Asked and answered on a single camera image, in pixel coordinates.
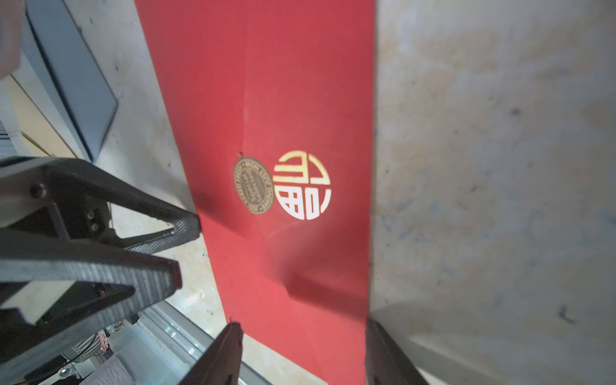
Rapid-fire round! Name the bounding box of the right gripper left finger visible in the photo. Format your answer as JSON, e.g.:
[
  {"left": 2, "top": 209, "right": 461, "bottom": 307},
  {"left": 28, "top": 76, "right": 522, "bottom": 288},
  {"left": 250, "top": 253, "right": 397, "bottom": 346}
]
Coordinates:
[{"left": 179, "top": 322, "right": 244, "bottom": 385}]

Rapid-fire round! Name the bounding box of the grey envelope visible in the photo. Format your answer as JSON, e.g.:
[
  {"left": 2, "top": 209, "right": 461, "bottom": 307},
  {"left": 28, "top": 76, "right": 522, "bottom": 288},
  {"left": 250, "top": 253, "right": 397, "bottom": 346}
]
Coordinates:
[{"left": 26, "top": 1, "right": 118, "bottom": 163}]

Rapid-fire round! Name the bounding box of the yellow envelope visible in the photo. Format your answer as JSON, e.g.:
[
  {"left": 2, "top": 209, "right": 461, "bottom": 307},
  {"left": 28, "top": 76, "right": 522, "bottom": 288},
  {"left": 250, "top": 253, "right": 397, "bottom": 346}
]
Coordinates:
[{"left": 3, "top": 76, "right": 75, "bottom": 158}]

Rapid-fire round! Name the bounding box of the red envelope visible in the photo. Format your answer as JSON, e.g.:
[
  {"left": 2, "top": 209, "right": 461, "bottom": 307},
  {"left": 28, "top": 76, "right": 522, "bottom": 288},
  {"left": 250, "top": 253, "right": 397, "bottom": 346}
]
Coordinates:
[{"left": 136, "top": 1, "right": 375, "bottom": 384}]

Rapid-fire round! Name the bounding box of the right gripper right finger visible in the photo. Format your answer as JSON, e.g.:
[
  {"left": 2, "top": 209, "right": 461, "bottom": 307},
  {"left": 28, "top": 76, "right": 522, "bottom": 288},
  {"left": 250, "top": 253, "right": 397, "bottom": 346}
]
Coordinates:
[{"left": 365, "top": 319, "right": 428, "bottom": 385}]

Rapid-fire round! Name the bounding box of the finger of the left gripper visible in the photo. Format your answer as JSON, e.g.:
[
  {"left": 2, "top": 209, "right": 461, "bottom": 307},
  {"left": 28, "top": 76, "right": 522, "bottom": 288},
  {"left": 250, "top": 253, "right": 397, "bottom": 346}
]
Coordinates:
[
  {"left": 1, "top": 229, "right": 182, "bottom": 373},
  {"left": 1, "top": 157, "right": 201, "bottom": 254}
]

